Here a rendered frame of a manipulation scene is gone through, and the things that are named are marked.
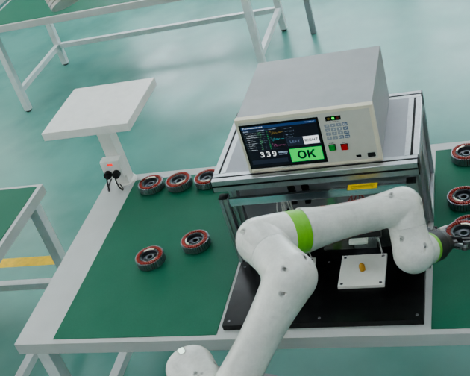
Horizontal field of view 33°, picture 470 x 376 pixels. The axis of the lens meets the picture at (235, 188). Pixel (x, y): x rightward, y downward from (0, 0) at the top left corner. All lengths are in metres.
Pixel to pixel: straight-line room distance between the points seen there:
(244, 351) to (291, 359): 1.61
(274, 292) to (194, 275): 1.06
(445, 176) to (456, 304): 0.67
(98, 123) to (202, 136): 2.22
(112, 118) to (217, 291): 0.78
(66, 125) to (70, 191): 2.08
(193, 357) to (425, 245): 0.67
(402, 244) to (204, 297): 0.87
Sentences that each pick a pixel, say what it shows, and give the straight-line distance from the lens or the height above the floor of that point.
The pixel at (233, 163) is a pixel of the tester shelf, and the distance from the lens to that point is 2.67.
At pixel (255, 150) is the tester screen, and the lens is 2.53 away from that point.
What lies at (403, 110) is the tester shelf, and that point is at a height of 1.11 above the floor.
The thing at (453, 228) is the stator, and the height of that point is 0.92.
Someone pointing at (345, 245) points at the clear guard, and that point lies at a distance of 2.35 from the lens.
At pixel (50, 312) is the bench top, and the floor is 0.75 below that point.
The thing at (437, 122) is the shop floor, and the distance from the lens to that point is 4.74.
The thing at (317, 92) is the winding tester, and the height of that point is 1.32.
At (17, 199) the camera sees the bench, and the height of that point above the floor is 0.75.
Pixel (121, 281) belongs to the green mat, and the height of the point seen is 0.75.
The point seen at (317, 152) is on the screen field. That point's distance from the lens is 2.49.
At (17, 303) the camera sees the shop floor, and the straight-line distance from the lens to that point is 4.44.
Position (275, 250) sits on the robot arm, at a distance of 1.84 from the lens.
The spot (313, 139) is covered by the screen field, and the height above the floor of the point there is 1.22.
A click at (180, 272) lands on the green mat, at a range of 2.88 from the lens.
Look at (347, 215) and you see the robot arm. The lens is 2.03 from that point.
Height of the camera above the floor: 2.50
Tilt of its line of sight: 33 degrees down
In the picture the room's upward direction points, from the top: 18 degrees counter-clockwise
